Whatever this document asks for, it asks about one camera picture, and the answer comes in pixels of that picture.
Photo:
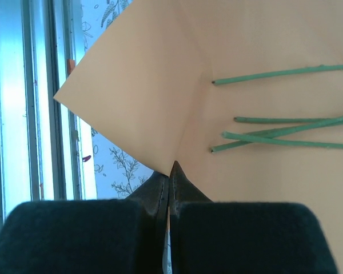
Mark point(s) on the pale pink artificial flower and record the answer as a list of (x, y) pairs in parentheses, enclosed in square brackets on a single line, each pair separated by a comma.
[(274, 74)]

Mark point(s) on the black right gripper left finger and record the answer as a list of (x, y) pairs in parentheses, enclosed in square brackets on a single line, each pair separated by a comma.
[(74, 237)]

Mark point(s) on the orange wrapping paper sheet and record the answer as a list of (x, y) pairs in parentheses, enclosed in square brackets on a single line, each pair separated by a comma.
[(245, 177)]

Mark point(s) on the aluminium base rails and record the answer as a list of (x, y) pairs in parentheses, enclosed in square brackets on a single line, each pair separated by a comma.
[(17, 85)]

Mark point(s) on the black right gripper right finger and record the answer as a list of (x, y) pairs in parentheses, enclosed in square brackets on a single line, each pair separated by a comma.
[(245, 237)]

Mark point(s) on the mint green artificial flower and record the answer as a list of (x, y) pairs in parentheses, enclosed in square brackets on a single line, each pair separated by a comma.
[(317, 144)]

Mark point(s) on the pink single-bloom artificial flower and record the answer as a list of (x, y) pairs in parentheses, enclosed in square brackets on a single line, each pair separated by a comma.
[(245, 142)]

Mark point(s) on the pink twin-bloom artificial flower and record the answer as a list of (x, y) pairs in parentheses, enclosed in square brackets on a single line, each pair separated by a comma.
[(263, 120)]

